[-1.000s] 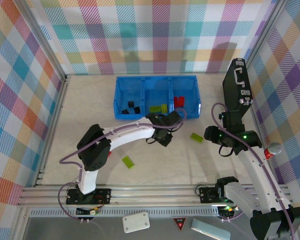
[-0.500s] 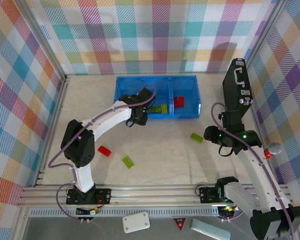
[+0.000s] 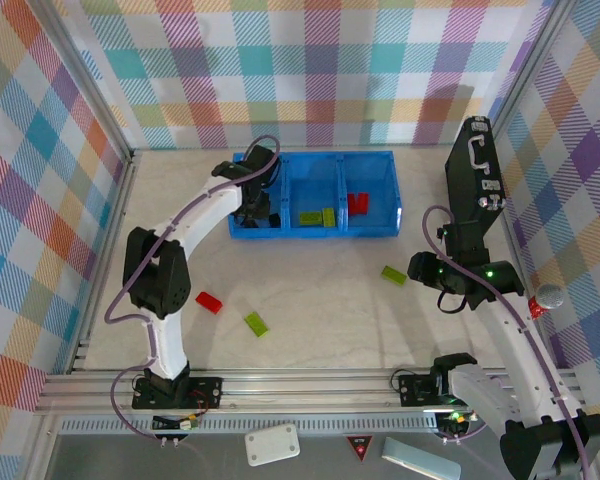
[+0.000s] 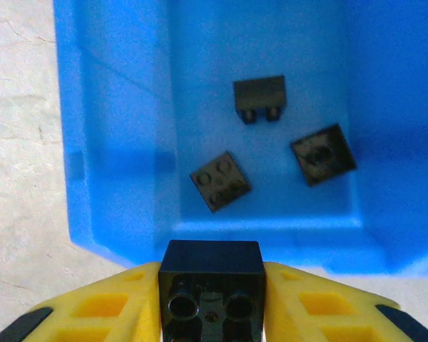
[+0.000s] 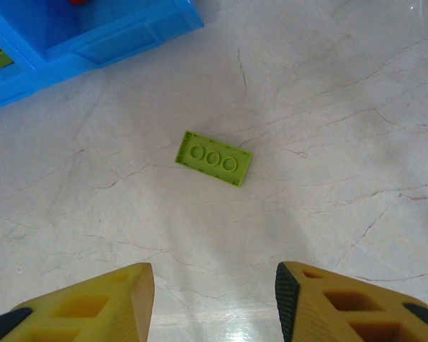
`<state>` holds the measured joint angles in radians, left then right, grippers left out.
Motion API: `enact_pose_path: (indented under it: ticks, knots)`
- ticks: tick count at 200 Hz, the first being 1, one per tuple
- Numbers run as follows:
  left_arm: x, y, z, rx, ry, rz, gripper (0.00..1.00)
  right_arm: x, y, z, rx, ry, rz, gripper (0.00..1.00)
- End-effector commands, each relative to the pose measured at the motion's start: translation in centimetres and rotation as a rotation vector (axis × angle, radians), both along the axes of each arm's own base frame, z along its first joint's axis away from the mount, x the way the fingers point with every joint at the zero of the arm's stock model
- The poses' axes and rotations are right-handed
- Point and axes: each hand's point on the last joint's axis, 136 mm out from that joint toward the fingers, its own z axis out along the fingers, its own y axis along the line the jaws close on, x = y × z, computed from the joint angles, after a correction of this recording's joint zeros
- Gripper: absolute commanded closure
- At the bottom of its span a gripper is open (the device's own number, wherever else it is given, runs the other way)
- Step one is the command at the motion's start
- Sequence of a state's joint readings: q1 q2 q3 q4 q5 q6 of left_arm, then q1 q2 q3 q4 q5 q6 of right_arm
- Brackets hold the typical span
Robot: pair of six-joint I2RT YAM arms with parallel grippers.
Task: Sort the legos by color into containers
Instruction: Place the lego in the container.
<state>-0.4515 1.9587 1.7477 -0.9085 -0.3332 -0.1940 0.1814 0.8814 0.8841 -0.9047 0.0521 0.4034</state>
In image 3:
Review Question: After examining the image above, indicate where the black briefcase with silver handle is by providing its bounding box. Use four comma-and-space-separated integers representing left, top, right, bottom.
443, 115, 507, 239

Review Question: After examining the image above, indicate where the electronics board with green light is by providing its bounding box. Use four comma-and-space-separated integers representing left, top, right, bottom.
437, 409, 474, 436

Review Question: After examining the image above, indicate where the light blue flat object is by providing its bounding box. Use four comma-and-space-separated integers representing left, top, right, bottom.
381, 436, 462, 480

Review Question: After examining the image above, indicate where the red triangle sticker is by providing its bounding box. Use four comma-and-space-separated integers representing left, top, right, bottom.
343, 434, 375, 462

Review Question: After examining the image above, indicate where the small electronics connector board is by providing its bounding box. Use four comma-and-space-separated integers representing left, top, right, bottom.
152, 412, 204, 434

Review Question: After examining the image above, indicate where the red glitter toy microphone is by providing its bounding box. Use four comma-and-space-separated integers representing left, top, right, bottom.
527, 283, 566, 320

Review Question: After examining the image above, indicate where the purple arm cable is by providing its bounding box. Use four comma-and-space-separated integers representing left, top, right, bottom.
422, 205, 594, 480
103, 134, 284, 444

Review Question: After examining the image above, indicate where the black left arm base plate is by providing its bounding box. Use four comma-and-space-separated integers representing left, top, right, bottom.
132, 375, 224, 410

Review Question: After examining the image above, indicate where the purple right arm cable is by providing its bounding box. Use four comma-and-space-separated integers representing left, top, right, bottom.
422, 205, 594, 480

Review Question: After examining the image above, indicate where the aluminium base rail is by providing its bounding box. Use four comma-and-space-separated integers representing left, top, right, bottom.
37, 368, 581, 416

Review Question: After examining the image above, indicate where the white rectangular plate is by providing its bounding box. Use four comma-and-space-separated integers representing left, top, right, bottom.
243, 422, 301, 468

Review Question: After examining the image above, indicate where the slotted grey cable duct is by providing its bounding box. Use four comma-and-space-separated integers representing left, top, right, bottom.
59, 417, 441, 434

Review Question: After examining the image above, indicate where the aluminium frame post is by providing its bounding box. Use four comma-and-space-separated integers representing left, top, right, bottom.
29, 0, 136, 161
489, 0, 581, 136

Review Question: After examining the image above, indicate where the blue three-compartment plastic bin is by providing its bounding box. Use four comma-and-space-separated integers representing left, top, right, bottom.
227, 152, 402, 241

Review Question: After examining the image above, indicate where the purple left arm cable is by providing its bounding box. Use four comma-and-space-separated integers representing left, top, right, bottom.
103, 134, 284, 444

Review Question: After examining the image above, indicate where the aluminium side rail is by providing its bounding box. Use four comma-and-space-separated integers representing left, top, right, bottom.
497, 209, 554, 369
67, 149, 141, 374

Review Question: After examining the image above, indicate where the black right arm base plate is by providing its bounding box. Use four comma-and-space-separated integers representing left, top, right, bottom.
397, 374, 444, 407

